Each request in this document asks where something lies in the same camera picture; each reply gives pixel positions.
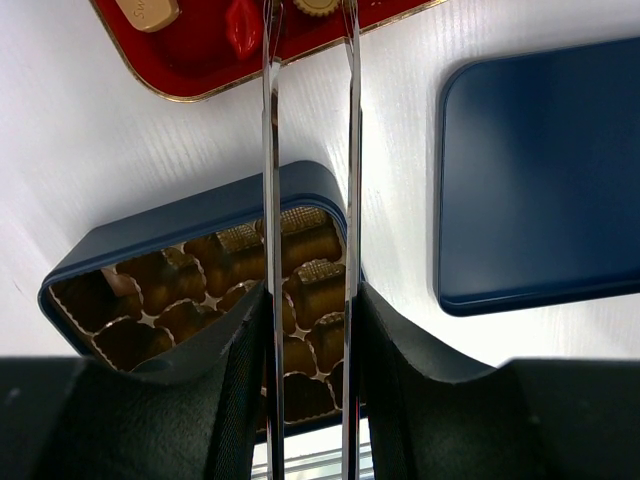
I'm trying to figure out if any blue box lid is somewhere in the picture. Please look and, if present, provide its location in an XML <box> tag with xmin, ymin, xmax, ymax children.
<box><xmin>434</xmin><ymin>37</ymin><xmax>639</xmax><ymax>316</ymax></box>

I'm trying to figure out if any red lips chocolate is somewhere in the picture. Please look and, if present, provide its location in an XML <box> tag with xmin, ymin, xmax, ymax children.
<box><xmin>225</xmin><ymin>0</ymin><xmax>263</xmax><ymax>61</ymax></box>

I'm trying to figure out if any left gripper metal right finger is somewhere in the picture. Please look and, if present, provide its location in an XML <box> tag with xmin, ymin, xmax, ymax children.
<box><xmin>339</xmin><ymin>0</ymin><xmax>421</xmax><ymax>480</ymax></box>

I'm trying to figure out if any brown chocolate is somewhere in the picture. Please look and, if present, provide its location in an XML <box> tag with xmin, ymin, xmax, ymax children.
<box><xmin>103</xmin><ymin>270</ymin><xmax>139</xmax><ymax>297</ymax></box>

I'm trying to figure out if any blue chocolate box with insert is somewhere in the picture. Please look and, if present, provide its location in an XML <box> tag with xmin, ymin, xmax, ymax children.
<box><xmin>37</xmin><ymin>160</ymin><xmax>346</xmax><ymax>430</ymax></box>

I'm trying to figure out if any round gold chocolate bottom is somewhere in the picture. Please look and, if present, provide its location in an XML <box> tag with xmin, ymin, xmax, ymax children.
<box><xmin>293</xmin><ymin>0</ymin><xmax>342</xmax><ymax>18</ymax></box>

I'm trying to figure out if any aluminium rail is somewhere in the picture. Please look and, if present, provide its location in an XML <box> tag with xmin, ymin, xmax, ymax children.
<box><xmin>249</xmin><ymin>424</ymin><xmax>376</xmax><ymax>480</ymax></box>

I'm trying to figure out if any gold square chocolate bottom-left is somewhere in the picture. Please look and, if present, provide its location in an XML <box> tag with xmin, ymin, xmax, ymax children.
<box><xmin>116</xmin><ymin>0</ymin><xmax>180</xmax><ymax>33</ymax></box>

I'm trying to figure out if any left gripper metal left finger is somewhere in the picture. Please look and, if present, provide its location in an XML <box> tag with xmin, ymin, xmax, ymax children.
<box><xmin>262</xmin><ymin>1</ymin><xmax>285</xmax><ymax>479</ymax></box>

